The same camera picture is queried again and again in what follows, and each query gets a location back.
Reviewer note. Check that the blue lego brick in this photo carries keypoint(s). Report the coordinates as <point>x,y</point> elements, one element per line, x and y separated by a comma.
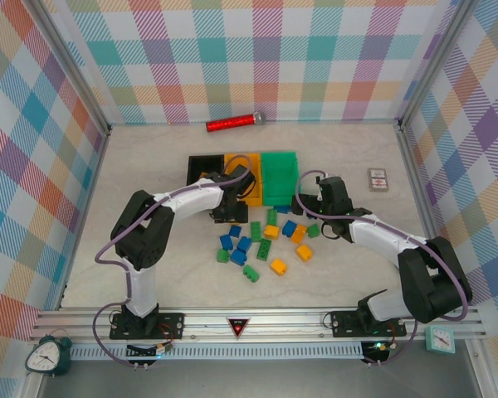
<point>226,242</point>
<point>238,257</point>
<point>244,244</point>
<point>289,229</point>
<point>282,209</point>
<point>235,231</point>

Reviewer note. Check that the yellow lego brick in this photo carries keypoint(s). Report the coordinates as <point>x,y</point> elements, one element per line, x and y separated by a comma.
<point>299,234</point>
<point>304,253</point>
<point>278,267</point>
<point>271,232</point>

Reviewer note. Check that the yellow plastic bin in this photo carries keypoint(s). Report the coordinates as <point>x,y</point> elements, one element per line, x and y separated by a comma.
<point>257,195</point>

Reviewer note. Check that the long green lego brick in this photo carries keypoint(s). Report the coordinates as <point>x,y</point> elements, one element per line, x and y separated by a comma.
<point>256,231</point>
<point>264,250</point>
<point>271,216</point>

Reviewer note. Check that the green plastic bin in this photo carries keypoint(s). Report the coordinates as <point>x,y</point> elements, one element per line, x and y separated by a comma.
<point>278,178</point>

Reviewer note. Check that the black plastic bin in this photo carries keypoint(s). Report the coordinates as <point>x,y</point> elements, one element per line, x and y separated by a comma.
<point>201,163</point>

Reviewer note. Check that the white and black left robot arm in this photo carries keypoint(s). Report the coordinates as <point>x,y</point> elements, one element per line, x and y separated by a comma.
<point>191,203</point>

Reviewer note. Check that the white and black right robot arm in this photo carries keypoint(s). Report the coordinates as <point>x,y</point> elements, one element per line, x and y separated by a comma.
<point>382,236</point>

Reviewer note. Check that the small card deck box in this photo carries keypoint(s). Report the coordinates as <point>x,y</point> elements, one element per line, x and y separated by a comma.
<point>377,180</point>

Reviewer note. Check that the red glitter tube silver cap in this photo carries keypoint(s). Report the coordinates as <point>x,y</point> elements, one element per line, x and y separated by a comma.
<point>228,124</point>

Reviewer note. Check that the red triangle emblem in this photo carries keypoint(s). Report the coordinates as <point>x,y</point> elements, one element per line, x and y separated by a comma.
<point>237,327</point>

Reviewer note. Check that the small black controller board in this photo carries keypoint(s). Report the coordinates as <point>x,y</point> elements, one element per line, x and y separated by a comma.
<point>377,348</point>
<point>141,352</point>

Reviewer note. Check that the mint square clock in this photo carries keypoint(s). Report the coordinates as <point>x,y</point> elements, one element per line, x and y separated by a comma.
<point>440,340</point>

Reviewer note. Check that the dark green alarm clock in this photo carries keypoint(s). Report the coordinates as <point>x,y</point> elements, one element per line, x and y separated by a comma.
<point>41,358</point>

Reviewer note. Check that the aluminium side rail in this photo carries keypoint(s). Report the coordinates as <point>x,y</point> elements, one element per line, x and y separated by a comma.
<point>85,215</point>
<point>415,186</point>

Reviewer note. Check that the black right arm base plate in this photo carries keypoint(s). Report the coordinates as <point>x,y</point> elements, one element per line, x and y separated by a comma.
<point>344,323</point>

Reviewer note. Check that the long aluminium base rail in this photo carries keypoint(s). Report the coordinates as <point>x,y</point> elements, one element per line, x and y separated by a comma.
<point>282,321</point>

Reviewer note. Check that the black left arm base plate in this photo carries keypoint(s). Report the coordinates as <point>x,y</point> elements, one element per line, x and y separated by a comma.
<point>170,323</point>

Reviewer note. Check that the aluminium frame post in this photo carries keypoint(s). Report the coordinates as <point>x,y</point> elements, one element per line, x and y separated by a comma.
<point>437,62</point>
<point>70,68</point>

